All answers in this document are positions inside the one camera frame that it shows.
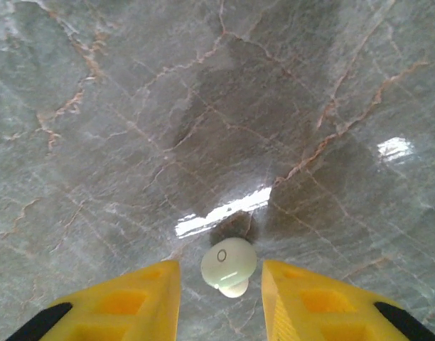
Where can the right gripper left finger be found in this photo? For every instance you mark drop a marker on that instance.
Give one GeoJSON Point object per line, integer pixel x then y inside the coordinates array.
{"type": "Point", "coordinates": [132, 302]}

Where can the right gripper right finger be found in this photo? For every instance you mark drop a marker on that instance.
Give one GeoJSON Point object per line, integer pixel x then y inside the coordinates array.
{"type": "Point", "coordinates": [310, 305]}

